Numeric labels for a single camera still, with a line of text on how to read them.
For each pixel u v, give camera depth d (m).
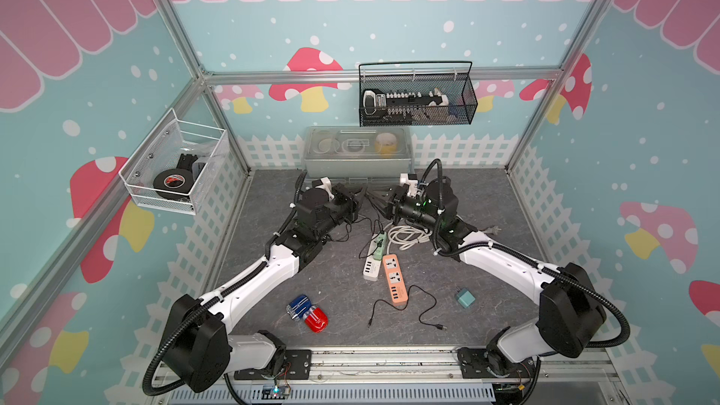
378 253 0.88
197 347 0.40
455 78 0.90
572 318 0.43
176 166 0.73
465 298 0.84
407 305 0.85
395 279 0.87
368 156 1.02
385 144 1.05
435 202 0.59
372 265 0.89
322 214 0.58
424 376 0.74
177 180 0.70
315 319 0.79
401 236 0.97
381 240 0.84
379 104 0.89
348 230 1.02
